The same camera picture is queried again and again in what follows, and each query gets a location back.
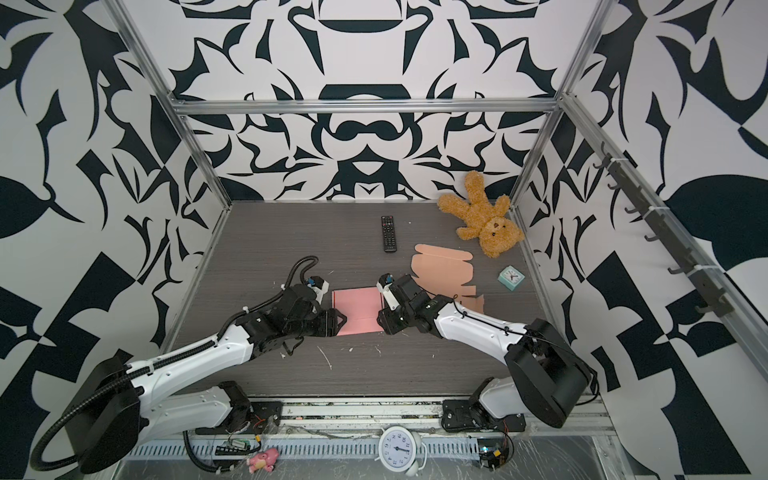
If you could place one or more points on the small pink toy figure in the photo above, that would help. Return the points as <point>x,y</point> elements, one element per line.
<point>265,460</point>

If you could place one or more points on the black tv remote control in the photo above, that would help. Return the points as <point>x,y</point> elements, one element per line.
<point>388,234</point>

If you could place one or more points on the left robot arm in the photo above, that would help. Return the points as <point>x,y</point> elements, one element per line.
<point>122,405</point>

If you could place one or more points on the peach flat paper box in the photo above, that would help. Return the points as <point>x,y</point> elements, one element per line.
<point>448,272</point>

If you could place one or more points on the black wall hook rack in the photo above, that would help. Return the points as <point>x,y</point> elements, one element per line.
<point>666,229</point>

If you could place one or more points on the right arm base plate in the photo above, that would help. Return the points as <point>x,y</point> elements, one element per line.
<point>465,416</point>

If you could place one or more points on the brown teddy bear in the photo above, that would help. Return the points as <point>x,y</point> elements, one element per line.
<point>483,220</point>

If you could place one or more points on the pink paper box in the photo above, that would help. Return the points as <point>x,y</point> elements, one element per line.
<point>361,307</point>

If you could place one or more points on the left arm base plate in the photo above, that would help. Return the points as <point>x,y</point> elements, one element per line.
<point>259,418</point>

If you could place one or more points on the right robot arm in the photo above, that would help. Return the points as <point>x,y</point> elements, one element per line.
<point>546,377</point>

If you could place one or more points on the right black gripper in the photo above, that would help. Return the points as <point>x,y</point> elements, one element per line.
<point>387,322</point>

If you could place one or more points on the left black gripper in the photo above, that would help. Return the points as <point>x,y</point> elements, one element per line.
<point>328,325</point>

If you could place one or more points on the green circuit board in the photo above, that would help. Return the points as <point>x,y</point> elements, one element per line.
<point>238,447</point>

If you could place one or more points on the small green alarm clock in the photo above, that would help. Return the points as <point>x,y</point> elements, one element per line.
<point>511,278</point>

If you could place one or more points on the white round table clock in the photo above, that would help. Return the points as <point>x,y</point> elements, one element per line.
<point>402,451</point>

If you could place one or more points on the black electronics module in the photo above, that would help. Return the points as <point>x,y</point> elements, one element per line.
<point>495,452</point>

